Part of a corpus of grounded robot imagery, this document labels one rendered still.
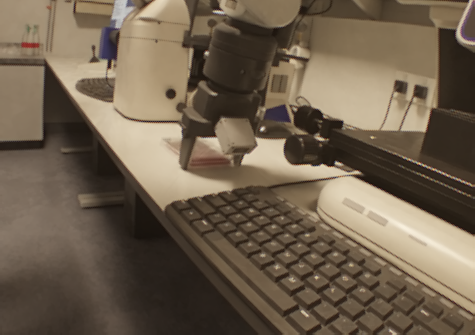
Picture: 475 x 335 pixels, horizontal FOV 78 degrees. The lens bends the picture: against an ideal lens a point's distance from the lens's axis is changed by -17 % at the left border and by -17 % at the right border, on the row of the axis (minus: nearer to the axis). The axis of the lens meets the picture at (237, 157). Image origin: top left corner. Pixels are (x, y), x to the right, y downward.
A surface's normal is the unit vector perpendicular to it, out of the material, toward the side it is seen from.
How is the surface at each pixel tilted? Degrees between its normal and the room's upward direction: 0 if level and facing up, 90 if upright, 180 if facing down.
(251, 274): 5
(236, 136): 42
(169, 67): 90
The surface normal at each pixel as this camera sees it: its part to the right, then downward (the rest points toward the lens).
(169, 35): 0.55, 0.33
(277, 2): 0.47, 0.51
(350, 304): 0.07, -0.94
